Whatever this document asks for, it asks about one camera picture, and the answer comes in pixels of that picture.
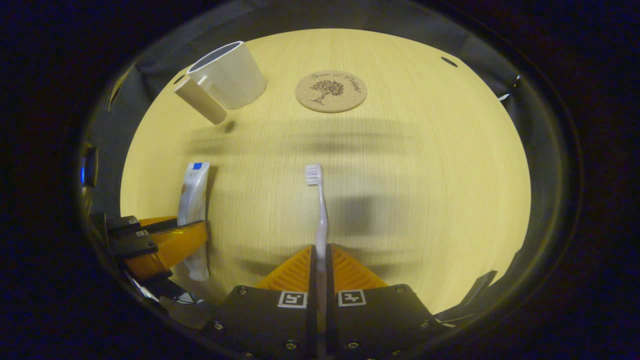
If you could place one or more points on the white cup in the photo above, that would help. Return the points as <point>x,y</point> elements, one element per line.
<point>235,75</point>

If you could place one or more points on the round cork coaster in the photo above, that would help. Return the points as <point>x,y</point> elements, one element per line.
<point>331,91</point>

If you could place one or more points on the pale pink toothbrush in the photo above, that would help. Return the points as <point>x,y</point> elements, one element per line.
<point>322,220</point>

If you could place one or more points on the light wooden desktop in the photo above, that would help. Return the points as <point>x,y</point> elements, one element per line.
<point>400,200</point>

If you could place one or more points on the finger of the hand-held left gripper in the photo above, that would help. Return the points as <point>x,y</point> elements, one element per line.
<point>125,222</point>
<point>170,245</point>

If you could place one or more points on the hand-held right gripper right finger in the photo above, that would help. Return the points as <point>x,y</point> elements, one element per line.
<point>375,325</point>

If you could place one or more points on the white toothpaste tube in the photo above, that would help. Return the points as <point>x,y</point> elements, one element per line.
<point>192,200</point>

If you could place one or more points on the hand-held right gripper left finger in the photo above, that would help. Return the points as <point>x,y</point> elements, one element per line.
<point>270,325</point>

